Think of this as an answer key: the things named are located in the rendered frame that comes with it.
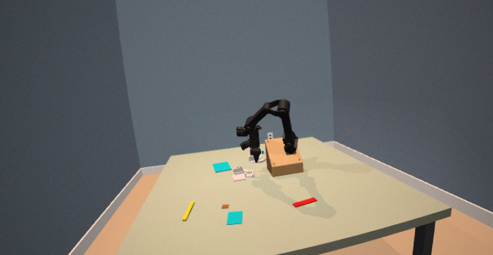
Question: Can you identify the yellow flat bar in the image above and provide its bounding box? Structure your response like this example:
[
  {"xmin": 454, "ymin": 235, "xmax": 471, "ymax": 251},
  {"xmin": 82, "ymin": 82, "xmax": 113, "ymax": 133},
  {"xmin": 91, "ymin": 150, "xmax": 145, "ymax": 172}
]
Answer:
[{"xmin": 183, "ymin": 201, "xmax": 195, "ymax": 221}]

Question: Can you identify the cyan flat square tile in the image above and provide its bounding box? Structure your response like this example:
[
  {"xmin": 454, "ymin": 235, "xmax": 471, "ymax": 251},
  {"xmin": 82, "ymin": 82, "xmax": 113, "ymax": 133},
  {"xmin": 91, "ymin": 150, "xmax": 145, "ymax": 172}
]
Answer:
[{"xmin": 226, "ymin": 211, "xmax": 243, "ymax": 225}]

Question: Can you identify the red flat bar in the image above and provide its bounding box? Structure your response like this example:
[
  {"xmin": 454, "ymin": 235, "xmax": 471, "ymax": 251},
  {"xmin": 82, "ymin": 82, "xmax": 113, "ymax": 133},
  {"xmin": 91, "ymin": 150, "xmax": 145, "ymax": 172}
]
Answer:
[{"xmin": 293, "ymin": 197, "xmax": 317, "ymax": 207}]

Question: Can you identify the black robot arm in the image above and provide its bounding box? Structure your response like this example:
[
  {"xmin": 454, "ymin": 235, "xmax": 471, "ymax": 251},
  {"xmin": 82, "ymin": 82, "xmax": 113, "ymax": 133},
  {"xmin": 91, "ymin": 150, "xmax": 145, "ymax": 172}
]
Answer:
[{"xmin": 236, "ymin": 99, "xmax": 298, "ymax": 156}]

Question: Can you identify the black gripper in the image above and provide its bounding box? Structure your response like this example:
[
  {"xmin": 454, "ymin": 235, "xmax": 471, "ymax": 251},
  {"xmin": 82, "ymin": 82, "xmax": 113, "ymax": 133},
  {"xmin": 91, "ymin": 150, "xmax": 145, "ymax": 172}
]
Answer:
[{"xmin": 250, "ymin": 137, "xmax": 261, "ymax": 163}]

